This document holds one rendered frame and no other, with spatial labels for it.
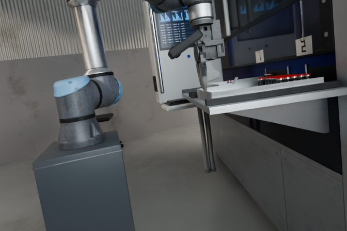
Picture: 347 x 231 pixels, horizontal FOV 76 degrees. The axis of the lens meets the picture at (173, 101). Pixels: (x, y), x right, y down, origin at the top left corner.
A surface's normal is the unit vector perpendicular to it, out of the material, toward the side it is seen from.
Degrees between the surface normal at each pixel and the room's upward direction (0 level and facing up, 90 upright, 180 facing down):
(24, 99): 90
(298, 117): 90
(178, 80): 90
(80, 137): 72
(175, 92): 90
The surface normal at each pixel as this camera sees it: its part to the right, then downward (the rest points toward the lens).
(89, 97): 0.90, -0.07
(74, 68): 0.29, 0.06
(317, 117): 0.07, 0.09
